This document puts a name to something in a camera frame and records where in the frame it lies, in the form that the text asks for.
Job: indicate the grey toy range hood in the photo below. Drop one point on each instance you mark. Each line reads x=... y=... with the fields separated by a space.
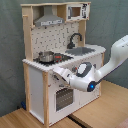
x=48 y=18

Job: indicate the black toy faucet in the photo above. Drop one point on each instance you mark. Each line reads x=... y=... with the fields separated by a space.
x=72 y=42

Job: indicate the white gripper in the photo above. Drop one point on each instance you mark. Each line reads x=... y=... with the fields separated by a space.
x=63 y=73

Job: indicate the black toy stovetop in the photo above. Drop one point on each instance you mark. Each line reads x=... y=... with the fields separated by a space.
x=57 y=58

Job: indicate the grey toy sink basin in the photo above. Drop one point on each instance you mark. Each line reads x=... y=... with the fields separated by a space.
x=79 y=51

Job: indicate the toy microwave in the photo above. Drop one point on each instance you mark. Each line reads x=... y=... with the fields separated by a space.
x=78 y=11

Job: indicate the toy oven door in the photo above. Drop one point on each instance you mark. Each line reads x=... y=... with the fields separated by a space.
x=64 y=97

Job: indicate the small metal pot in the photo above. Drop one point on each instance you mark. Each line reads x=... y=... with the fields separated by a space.
x=47 y=56

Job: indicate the wooden toy kitchen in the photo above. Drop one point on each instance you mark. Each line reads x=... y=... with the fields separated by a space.
x=41 y=82

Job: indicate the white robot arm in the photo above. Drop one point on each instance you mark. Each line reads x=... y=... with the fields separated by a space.
x=87 y=77

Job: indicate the grey fabric backdrop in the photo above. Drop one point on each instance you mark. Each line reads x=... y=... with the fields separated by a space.
x=108 y=22

